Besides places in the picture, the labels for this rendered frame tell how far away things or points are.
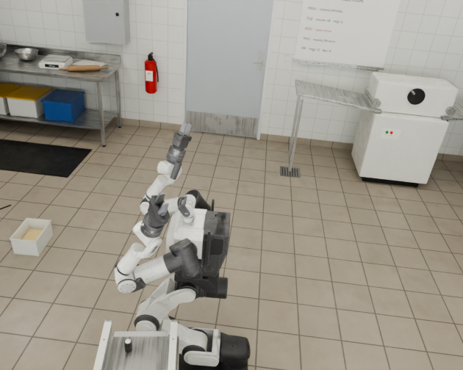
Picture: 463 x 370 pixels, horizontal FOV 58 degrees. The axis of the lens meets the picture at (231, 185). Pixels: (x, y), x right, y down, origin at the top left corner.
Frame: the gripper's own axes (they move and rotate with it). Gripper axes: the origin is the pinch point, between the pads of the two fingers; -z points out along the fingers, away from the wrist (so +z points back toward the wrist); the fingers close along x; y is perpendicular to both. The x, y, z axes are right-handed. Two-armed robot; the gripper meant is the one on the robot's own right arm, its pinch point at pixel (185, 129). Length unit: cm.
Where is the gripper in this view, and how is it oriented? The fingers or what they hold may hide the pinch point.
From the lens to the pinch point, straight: 221.4
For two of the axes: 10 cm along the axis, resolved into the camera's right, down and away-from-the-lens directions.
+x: -4.4, 0.5, -9.0
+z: -3.8, 8.9, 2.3
